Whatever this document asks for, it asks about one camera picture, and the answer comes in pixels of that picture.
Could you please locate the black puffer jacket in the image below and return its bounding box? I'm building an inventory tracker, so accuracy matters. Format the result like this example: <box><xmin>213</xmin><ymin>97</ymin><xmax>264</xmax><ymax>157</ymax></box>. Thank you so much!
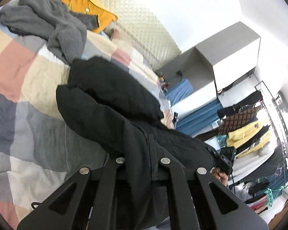
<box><xmin>56</xmin><ymin>56</ymin><xmax>215</xmax><ymax>229</ymax></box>

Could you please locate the metal clothes rack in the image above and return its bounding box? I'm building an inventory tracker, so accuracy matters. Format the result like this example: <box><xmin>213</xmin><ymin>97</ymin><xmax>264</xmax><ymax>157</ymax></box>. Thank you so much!
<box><xmin>255</xmin><ymin>81</ymin><xmax>288</xmax><ymax>170</ymax></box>

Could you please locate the person right hand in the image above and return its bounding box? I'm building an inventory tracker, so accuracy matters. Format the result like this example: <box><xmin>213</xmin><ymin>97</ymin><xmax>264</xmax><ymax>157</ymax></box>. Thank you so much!
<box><xmin>211</xmin><ymin>168</ymin><xmax>228</xmax><ymax>186</ymax></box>

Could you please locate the yellow hanging jacket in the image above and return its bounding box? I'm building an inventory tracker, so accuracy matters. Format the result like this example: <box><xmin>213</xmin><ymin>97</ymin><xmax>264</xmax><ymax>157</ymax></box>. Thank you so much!
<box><xmin>226</xmin><ymin>120</ymin><xmax>271</xmax><ymax>158</ymax></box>

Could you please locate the plaid hanging shirt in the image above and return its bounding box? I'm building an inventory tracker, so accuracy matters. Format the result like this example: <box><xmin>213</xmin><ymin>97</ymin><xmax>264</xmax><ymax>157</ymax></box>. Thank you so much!
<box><xmin>218</xmin><ymin>106</ymin><xmax>263</xmax><ymax>135</ymax></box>

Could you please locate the blue curtain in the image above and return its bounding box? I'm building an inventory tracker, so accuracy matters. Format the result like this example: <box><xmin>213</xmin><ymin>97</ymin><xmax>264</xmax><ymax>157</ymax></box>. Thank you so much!
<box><xmin>176</xmin><ymin>99</ymin><xmax>223</xmax><ymax>136</ymax></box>

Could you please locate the patchwork colour-block duvet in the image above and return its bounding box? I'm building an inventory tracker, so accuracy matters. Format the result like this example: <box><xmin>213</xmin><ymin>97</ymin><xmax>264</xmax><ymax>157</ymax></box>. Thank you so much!
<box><xmin>0</xmin><ymin>0</ymin><xmax>177</xmax><ymax>230</ymax></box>

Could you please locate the grey white shelf unit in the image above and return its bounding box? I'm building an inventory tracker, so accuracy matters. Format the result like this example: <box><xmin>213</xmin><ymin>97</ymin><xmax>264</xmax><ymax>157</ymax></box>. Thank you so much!
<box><xmin>157</xmin><ymin>22</ymin><xmax>261</xmax><ymax>119</ymax></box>

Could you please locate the cream quilted headboard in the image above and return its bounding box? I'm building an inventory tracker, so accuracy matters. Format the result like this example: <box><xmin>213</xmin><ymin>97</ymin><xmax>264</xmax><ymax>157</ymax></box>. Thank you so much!
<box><xmin>98</xmin><ymin>0</ymin><xmax>181</xmax><ymax>70</ymax></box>

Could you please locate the grey fleece jacket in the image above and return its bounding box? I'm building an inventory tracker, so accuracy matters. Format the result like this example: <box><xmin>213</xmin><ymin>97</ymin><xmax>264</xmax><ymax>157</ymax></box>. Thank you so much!
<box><xmin>0</xmin><ymin>0</ymin><xmax>99</xmax><ymax>65</ymax></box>

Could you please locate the yellow cushion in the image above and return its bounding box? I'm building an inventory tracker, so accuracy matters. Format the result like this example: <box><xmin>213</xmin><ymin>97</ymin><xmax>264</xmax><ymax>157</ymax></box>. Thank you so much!
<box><xmin>62</xmin><ymin>0</ymin><xmax>118</xmax><ymax>33</ymax></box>

